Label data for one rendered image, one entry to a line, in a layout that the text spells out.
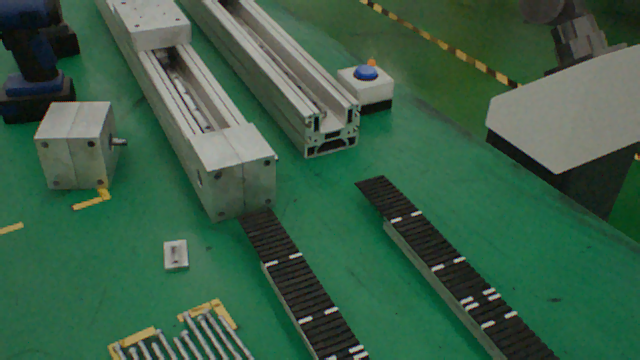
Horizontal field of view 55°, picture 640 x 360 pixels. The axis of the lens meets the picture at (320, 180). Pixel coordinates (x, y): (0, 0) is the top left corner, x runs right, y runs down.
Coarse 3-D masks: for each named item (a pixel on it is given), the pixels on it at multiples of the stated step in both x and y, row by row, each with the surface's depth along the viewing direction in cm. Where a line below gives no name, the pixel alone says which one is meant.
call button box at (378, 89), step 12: (348, 72) 114; (348, 84) 111; (360, 84) 110; (372, 84) 110; (384, 84) 111; (360, 96) 110; (372, 96) 111; (384, 96) 113; (360, 108) 112; (372, 108) 113; (384, 108) 114
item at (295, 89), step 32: (192, 0) 140; (224, 0) 143; (224, 32) 125; (256, 32) 128; (256, 64) 111; (288, 64) 117; (256, 96) 116; (288, 96) 101; (320, 96) 107; (288, 128) 105; (320, 128) 100; (352, 128) 102
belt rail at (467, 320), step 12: (384, 228) 88; (396, 240) 86; (408, 252) 83; (420, 264) 81; (432, 276) 80; (444, 288) 77; (444, 300) 78; (456, 300) 75; (456, 312) 76; (468, 324) 74; (480, 336) 72; (492, 348) 71
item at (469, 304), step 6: (492, 288) 75; (474, 294) 75; (480, 294) 74; (486, 294) 75; (492, 294) 75; (498, 294) 75; (462, 300) 74; (468, 300) 74; (474, 300) 74; (480, 300) 74; (486, 300) 74; (492, 300) 74; (498, 300) 74; (462, 306) 73; (468, 306) 73; (474, 306) 73; (480, 306) 73; (468, 312) 73
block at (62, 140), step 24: (48, 120) 91; (72, 120) 91; (96, 120) 91; (48, 144) 89; (72, 144) 88; (96, 144) 89; (120, 144) 95; (48, 168) 90; (72, 168) 91; (96, 168) 91
